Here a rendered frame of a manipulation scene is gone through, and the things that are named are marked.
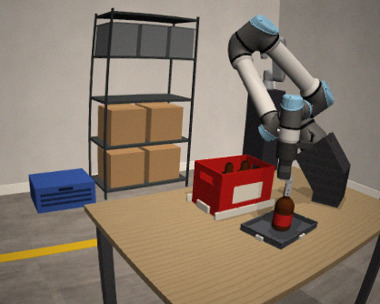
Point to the red divided crate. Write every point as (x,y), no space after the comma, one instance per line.
(233,190)

